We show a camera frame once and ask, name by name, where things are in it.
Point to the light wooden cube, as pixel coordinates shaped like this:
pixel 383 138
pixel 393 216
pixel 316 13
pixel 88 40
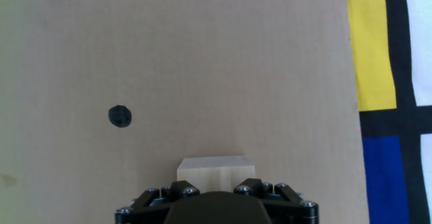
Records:
pixel 216 171

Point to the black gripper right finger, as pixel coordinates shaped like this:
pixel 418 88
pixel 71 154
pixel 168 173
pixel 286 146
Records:
pixel 254 186

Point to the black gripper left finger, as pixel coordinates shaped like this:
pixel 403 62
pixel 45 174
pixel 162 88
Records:
pixel 177 187

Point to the brown cardboard sheet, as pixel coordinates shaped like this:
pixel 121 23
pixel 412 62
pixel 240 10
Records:
pixel 168 82

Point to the colour block patterned cloth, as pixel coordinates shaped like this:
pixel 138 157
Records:
pixel 398 48

